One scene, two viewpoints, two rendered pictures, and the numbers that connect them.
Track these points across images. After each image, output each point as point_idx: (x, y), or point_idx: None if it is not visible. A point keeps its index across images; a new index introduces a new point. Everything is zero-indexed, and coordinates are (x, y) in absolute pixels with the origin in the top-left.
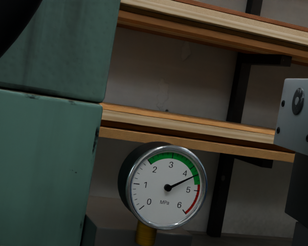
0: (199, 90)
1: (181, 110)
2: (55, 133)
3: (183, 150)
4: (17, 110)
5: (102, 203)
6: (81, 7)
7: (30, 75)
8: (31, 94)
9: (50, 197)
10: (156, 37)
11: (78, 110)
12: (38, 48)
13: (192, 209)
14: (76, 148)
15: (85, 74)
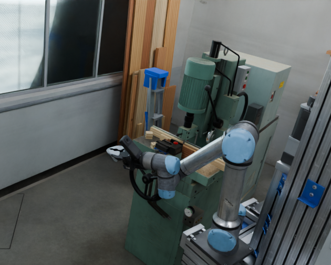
0: None
1: None
2: (184, 199)
3: (189, 209)
4: (180, 195)
5: (195, 209)
6: (188, 186)
7: (182, 192)
8: (182, 194)
9: (183, 206)
10: None
11: (187, 197)
12: (183, 189)
13: (190, 215)
14: (186, 202)
15: (188, 194)
